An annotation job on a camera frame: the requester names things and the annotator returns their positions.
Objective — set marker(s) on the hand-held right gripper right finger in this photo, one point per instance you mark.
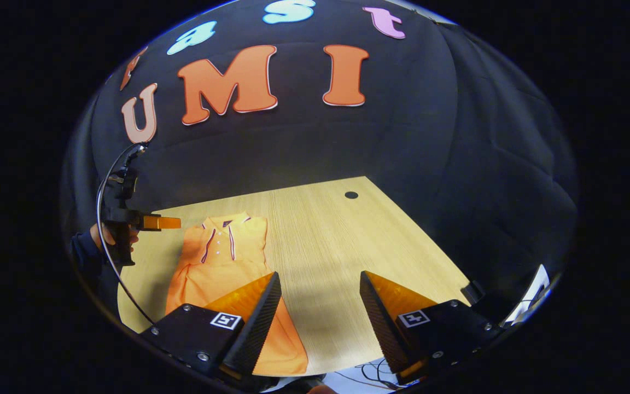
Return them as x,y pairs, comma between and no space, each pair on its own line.
383,328

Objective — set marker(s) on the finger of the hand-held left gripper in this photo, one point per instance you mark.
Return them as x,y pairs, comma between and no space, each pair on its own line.
162,222

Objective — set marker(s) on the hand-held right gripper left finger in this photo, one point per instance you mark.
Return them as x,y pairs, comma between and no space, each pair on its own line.
257,328

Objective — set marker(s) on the orange polo T-shirt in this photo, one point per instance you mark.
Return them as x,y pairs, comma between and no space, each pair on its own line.
222,262

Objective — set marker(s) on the white panel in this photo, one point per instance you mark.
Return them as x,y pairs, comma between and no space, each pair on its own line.
531,290

